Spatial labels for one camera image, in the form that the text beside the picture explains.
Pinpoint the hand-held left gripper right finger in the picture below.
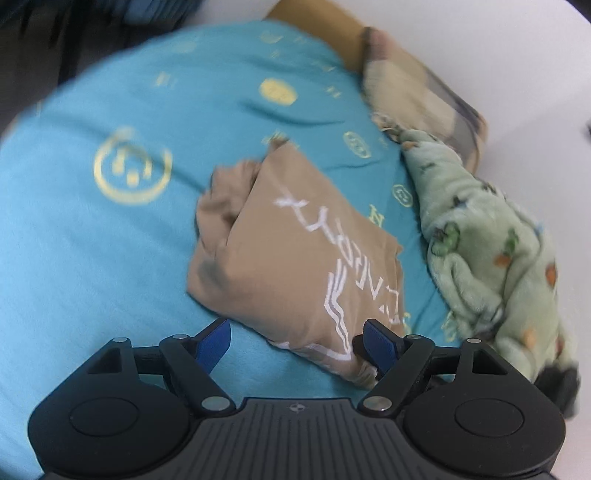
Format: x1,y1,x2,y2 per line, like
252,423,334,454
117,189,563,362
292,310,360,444
352,318,509,414

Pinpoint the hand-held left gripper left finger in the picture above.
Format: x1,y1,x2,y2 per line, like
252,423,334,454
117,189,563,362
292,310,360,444
85,318,238,416

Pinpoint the tan t-shirt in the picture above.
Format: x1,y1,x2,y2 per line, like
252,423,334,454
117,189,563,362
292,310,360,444
187,137,410,389

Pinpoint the teal printed bed sheet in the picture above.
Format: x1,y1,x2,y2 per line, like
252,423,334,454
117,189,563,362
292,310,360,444
0,18,468,480

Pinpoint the pale green fleece blanket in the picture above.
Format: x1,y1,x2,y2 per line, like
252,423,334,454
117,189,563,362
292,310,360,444
399,129,583,408

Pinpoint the beige patchwork pillow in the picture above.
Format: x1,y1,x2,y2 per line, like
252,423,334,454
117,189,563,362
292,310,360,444
360,25,491,175

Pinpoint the brown padded headboard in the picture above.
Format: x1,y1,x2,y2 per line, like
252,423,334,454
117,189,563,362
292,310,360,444
265,0,371,80

